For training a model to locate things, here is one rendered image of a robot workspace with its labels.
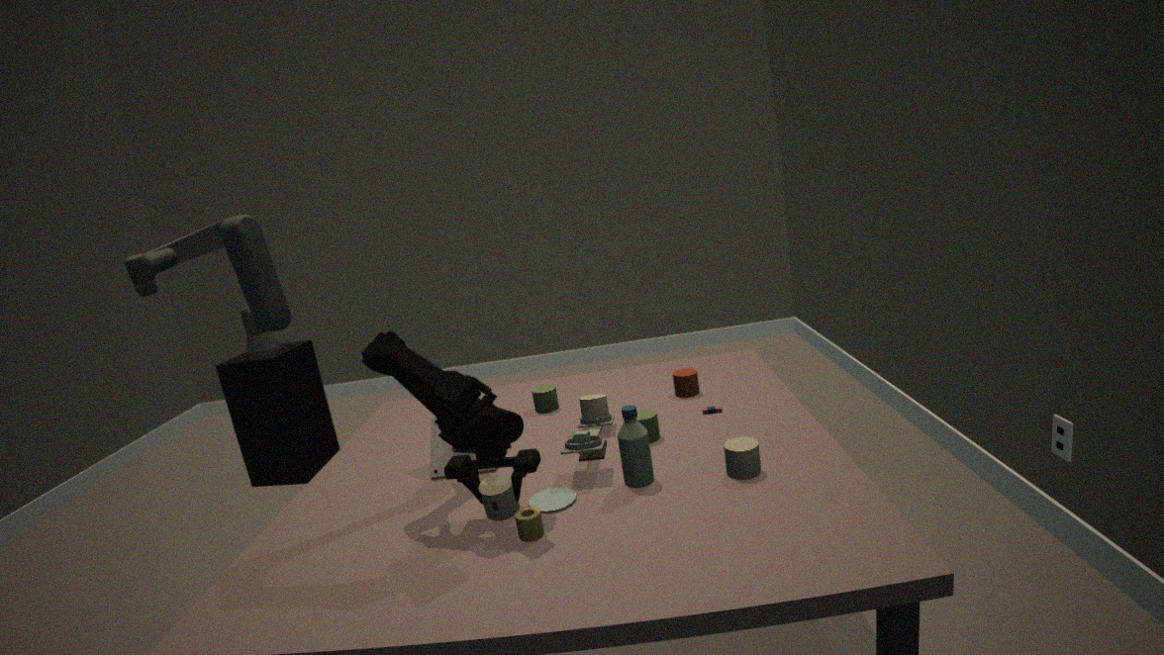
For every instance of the brown cylinder with orange top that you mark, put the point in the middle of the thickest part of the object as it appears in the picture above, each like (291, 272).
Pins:
(686, 383)

